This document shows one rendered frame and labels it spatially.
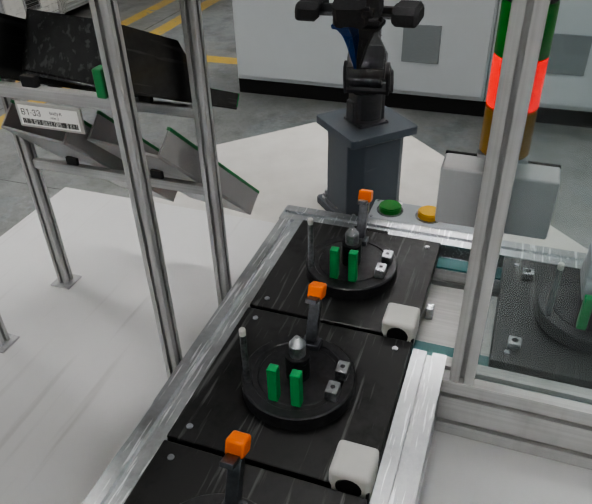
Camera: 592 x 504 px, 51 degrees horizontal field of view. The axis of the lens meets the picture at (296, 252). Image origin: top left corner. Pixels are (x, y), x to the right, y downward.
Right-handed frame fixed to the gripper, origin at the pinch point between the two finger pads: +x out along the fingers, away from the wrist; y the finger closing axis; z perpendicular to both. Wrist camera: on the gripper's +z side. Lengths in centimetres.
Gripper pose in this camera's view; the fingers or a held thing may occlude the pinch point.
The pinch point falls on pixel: (357, 46)
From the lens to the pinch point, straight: 101.5
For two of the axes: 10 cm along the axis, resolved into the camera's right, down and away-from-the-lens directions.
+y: 9.4, 1.7, -2.9
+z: -3.4, 5.4, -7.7
